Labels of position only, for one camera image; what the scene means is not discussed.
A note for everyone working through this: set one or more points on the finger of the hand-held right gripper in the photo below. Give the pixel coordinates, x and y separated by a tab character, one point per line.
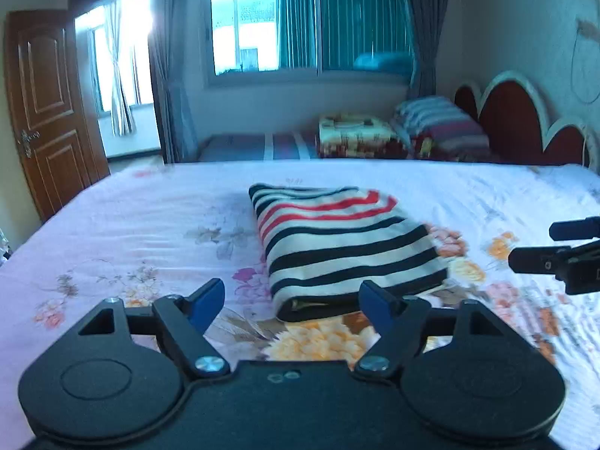
539	260
574	228

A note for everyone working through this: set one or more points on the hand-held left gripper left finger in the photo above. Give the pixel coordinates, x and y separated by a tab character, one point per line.
208	302

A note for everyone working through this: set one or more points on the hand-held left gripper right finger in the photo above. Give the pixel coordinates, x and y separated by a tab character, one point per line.
375	304

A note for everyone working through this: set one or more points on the black white red striped sweater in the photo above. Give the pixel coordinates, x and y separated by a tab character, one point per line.
337	248

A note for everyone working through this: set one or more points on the floral bed sheet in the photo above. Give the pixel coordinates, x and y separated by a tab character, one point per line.
117	243

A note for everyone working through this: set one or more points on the red headboard with white trim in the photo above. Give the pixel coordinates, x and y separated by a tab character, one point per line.
511	122

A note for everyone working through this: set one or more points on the bed with striped sheet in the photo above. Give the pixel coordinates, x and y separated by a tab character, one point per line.
243	146

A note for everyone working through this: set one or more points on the folded striped quilt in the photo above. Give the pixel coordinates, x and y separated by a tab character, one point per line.
440	126

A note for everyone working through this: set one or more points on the folded floral blanket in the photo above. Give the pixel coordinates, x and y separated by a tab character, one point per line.
356	136

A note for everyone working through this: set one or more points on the teal bundle on windowsill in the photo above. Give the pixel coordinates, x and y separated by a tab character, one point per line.
382	63

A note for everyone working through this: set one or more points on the white sheer curtain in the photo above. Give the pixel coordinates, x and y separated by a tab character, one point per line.
119	70

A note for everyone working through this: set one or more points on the grey curtain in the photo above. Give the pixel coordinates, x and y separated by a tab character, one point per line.
171	56
424	23

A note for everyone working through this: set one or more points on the brown wooden door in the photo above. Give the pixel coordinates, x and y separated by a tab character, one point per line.
51	103

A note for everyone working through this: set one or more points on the large window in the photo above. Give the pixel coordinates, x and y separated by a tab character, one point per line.
243	23

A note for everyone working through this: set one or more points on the teal vertical blinds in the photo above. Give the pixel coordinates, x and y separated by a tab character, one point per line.
356	23

